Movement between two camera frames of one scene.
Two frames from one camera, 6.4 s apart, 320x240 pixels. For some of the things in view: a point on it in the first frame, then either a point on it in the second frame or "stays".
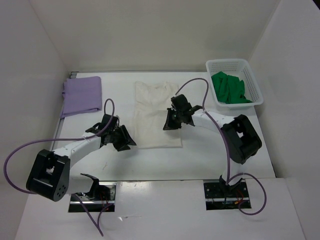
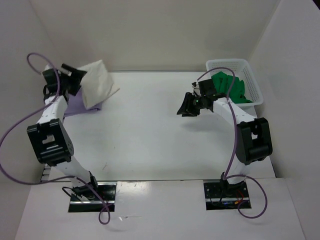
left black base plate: x=106 y=197 stays
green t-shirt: x=229 y=89 stays
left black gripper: x=119 y=137 → x=73 y=77
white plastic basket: x=240 y=69 stays
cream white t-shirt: x=151 y=103 → x=97 y=86
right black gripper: x=173 y=118 → x=190 y=104
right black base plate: x=217 y=197 stays
